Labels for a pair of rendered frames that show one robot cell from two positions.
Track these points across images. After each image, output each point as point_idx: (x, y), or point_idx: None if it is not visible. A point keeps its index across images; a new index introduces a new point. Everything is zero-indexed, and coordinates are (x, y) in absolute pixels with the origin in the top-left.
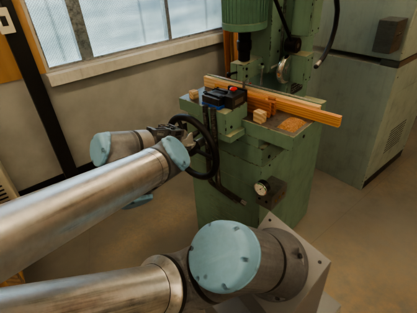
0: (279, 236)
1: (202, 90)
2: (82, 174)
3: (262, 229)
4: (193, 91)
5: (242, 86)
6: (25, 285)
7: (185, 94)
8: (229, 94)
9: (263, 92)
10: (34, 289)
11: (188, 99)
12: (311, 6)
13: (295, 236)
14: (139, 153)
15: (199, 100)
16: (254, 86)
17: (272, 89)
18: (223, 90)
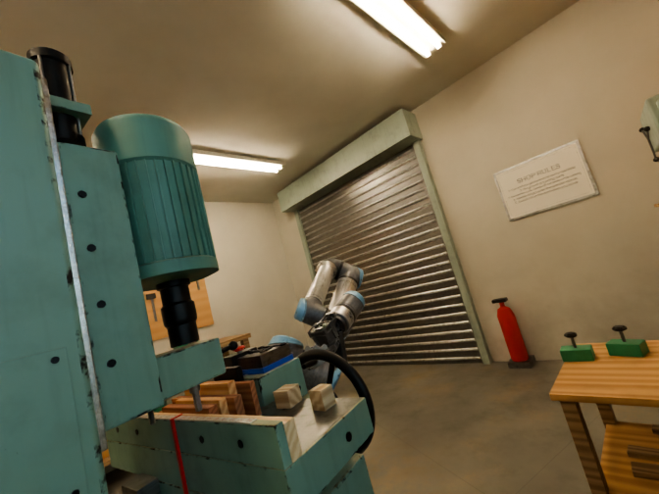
0: None
1: (306, 431)
2: (318, 278)
3: None
4: (320, 385)
5: (200, 403)
6: (337, 298)
7: (350, 408)
8: (247, 349)
9: (168, 413)
10: (334, 299)
11: (336, 400)
12: None
13: None
14: (311, 292)
15: (310, 404)
16: (173, 416)
17: (146, 417)
18: (254, 350)
